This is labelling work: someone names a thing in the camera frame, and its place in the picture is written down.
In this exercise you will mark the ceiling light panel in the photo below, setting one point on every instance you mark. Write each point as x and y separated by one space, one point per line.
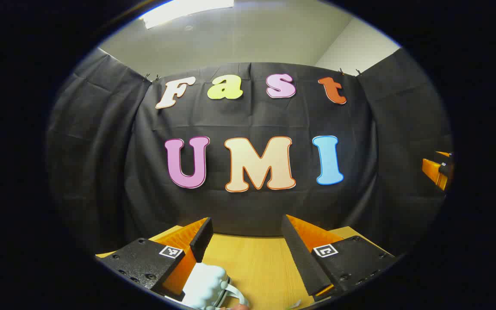
183 10

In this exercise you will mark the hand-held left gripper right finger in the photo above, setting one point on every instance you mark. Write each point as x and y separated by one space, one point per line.
295 249

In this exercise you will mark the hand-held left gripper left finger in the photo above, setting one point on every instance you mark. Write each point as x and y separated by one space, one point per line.
203 241

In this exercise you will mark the white hard-shell suitcase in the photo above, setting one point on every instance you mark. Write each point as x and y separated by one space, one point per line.
207 284

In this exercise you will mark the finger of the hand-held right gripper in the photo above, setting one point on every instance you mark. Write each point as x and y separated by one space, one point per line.
435 172

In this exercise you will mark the black backdrop cloth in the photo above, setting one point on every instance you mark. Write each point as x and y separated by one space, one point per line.
252 206

